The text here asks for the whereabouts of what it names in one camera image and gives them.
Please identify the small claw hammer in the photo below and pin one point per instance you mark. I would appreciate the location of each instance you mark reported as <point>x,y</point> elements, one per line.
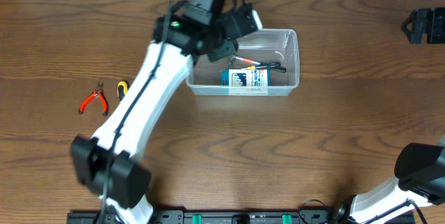
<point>248,61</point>

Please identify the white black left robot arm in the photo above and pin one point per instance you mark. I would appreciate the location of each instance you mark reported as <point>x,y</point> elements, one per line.
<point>108,163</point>

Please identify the yellow black stubby screwdriver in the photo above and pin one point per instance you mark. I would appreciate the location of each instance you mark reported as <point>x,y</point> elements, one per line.
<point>123,87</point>

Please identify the white screwdriver set box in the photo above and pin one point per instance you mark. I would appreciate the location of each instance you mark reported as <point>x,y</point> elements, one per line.
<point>247,78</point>

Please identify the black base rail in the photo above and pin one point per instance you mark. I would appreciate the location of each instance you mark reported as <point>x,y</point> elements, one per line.
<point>181,216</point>

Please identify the clear plastic container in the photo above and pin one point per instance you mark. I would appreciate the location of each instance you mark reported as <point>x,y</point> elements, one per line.
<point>268,46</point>

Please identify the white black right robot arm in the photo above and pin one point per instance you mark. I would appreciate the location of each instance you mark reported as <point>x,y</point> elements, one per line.
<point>418,179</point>

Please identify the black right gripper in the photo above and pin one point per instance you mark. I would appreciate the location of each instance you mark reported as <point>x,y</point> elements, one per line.
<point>422,16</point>

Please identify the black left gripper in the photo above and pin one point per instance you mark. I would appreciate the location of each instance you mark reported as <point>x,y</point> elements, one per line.
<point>222,48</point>

